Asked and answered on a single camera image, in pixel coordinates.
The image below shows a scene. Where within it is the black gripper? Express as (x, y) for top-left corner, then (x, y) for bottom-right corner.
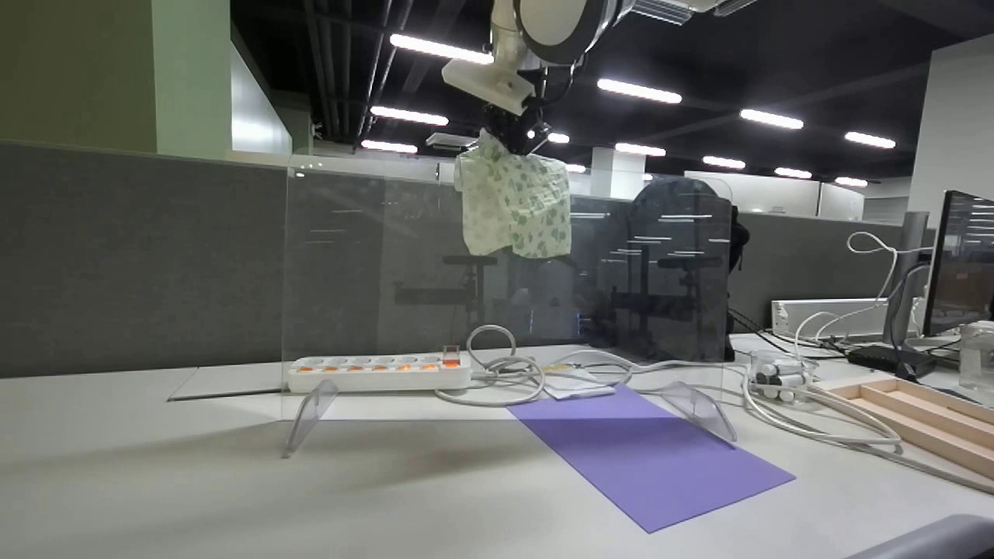
(474, 82), (557, 161)

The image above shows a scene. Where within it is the white cloth with green print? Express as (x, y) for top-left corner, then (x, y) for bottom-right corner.
(450, 128), (575, 261)

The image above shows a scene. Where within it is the clear glass panel with feet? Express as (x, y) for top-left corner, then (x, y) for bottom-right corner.
(276, 159), (740, 458)

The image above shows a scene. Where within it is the grey ceiling vent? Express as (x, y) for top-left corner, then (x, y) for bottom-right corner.
(427, 131), (477, 155)

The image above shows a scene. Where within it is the white square pillar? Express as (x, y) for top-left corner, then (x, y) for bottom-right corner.
(588, 144), (649, 202)

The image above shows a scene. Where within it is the black office chair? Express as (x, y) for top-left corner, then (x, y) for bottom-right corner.
(588, 173), (753, 364)

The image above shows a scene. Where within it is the white paper slip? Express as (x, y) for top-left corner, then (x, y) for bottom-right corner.
(543, 382), (614, 403)

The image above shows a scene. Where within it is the white power strip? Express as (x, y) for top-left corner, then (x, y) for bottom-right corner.
(286, 352), (474, 397)

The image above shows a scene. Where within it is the purple paper sheet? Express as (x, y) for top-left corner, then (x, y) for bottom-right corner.
(510, 384), (799, 536)

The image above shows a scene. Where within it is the white power adapter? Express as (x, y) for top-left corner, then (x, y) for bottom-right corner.
(750, 355), (817, 407)

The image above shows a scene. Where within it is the white rectangular box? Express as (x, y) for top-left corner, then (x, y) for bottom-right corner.
(766, 295), (894, 342)

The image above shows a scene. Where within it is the grey monitor stand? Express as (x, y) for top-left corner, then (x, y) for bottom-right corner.
(846, 207), (940, 382)

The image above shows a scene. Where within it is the black computer monitor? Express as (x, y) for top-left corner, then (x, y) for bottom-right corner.
(924, 186), (994, 337)

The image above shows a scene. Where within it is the clear plastic bottle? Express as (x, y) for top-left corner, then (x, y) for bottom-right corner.
(957, 318), (994, 391)

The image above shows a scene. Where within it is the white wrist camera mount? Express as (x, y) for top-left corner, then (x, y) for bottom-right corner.
(441, 57), (538, 117)

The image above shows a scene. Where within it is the white coiled power cable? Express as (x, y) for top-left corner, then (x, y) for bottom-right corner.
(433, 320), (750, 411)

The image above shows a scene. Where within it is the short grey partition wall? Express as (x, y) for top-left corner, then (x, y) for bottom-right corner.
(728, 211), (935, 335)

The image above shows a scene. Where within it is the white looped cable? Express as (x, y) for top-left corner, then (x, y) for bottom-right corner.
(846, 226), (935, 303)

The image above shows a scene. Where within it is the long grey partition wall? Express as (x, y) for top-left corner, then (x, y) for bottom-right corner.
(0, 138), (638, 382)

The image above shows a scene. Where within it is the thick white cable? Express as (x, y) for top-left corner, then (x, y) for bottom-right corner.
(740, 376), (906, 455)

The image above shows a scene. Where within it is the wooden frame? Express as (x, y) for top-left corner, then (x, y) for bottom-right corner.
(826, 376), (994, 489)

